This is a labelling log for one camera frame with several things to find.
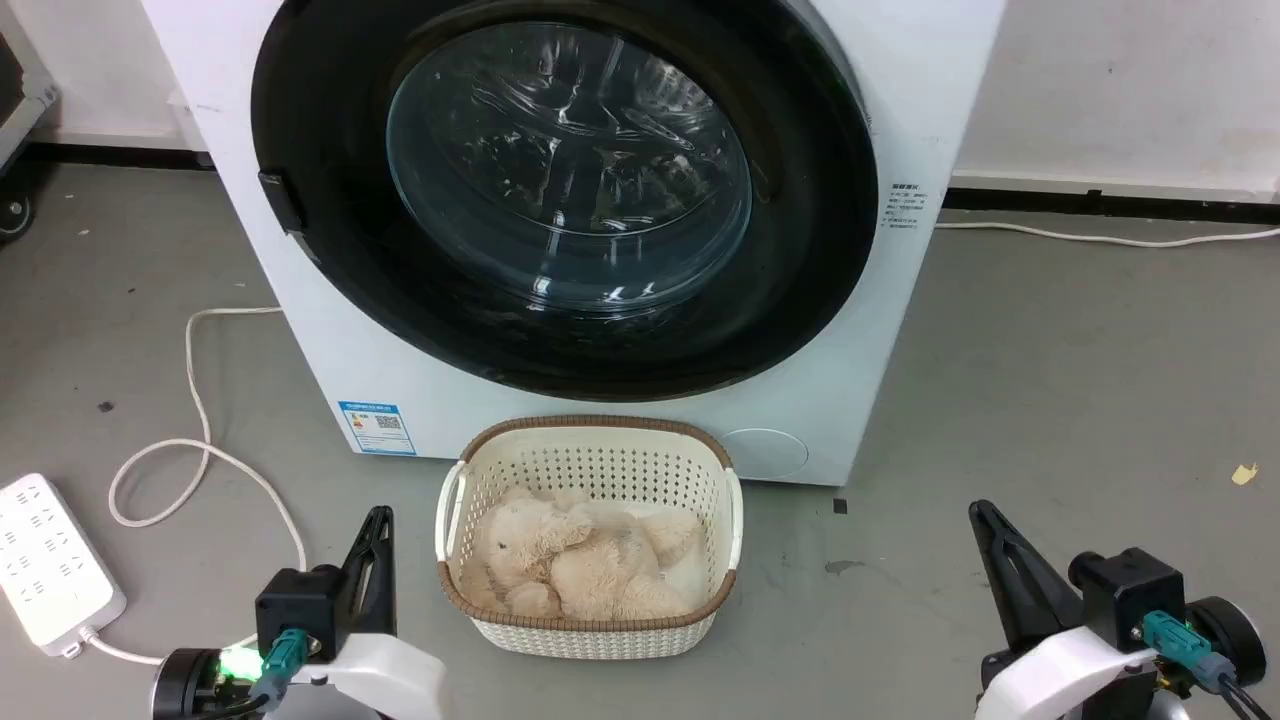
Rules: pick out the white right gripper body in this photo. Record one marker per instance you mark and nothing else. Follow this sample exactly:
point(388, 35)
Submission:
point(1070, 680)

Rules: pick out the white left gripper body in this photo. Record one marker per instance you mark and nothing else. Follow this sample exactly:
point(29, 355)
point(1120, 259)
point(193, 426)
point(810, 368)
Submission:
point(380, 680)

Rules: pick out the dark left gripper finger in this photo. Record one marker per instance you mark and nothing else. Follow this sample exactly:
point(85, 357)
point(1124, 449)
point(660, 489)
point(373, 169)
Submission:
point(375, 590)

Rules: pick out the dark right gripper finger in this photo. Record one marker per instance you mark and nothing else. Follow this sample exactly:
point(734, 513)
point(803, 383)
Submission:
point(1030, 600)

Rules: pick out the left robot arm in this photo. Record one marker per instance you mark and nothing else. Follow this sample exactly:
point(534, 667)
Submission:
point(180, 685)

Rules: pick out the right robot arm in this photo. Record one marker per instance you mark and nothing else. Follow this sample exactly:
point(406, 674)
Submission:
point(1235, 630)

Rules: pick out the white front-load washing machine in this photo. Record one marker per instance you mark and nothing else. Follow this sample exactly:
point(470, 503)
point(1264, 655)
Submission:
point(330, 330)

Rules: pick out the black door latch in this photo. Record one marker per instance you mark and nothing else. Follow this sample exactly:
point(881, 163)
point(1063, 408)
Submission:
point(282, 203)

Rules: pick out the round black glass washer door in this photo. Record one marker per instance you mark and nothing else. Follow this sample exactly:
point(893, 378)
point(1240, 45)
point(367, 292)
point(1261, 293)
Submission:
point(330, 110)

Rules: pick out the blue energy label sticker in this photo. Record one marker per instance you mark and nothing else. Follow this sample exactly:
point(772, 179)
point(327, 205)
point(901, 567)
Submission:
point(377, 428)

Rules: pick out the beige plush teddy bear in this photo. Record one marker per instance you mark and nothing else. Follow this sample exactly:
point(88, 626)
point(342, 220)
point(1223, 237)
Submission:
point(590, 570)

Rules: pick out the small yellow paper scrap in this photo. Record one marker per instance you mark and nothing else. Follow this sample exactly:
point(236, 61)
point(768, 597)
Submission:
point(1243, 474)

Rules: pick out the cream perforated laundry basket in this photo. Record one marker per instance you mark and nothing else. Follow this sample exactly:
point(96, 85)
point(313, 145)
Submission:
point(600, 462)

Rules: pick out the round white filter cover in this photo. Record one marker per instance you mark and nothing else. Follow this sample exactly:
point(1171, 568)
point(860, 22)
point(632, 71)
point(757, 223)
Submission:
point(765, 454)

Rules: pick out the white power strip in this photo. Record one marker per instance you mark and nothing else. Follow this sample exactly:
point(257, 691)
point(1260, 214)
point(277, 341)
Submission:
point(45, 560)

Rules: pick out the small printed text label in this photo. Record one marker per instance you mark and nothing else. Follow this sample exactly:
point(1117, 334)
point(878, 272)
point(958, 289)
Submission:
point(904, 207)

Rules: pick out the grey wheeled cart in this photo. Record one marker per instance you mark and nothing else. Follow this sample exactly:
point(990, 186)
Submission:
point(15, 100)

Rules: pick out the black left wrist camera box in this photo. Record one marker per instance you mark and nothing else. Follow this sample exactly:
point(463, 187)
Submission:
point(300, 605)

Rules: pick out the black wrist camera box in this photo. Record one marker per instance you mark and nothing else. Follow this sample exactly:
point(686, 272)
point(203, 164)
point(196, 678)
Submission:
point(1125, 595)
point(300, 605)

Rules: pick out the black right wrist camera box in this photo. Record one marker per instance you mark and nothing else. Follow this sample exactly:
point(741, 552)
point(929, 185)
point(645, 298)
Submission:
point(1125, 595)

